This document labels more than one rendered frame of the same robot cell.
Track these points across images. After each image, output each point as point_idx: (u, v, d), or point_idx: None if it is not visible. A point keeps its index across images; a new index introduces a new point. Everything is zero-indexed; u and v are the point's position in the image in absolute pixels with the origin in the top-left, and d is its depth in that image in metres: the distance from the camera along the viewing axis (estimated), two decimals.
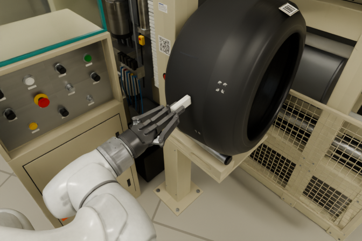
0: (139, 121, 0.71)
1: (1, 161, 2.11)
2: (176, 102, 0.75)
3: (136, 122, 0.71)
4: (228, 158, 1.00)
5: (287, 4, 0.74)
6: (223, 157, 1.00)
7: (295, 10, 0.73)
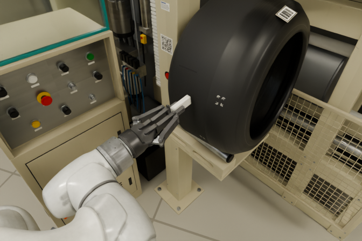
0: (139, 121, 0.71)
1: (2, 160, 2.12)
2: (176, 102, 0.75)
3: (136, 122, 0.71)
4: (233, 156, 1.03)
5: (285, 7, 0.72)
6: None
7: (293, 14, 0.71)
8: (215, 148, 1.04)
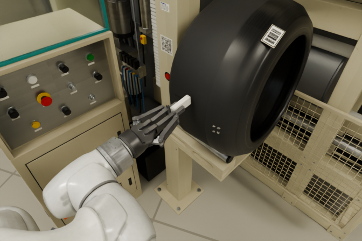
0: (139, 121, 0.72)
1: (2, 160, 2.12)
2: (176, 102, 0.75)
3: (136, 122, 0.71)
4: (230, 156, 1.00)
5: (272, 27, 0.68)
6: (225, 155, 1.01)
7: (280, 35, 0.67)
8: (215, 153, 1.06)
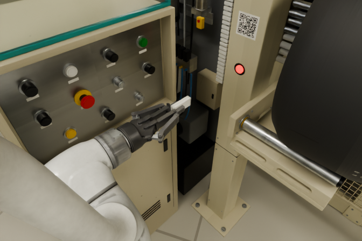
0: (138, 117, 0.70)
1: None
2: (176, 101, 0.75)
3: (135, 118, 0.70)
4: (340, 184, 0.72)
5: None
6: (332, 183, 0.74)
7: None
8: None
